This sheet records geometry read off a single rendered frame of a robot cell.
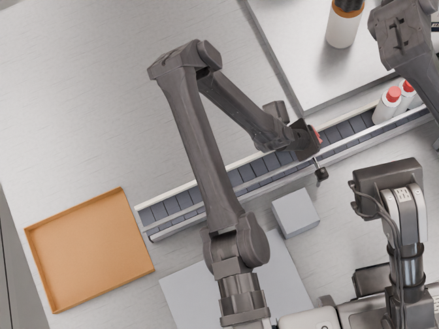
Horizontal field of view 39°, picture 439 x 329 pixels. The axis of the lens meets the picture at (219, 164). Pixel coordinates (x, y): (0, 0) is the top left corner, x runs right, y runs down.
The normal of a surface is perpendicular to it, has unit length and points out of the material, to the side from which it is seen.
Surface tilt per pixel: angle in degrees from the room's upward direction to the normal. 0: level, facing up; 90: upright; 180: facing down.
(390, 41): 39
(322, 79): 0
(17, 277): 0
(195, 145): 30
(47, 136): 0
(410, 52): 60
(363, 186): 44
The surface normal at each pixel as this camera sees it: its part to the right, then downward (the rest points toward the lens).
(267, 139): 0.09, 0.88
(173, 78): -0.40, 0.12
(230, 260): -0.48, -0.15
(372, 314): -0.07, -0.27
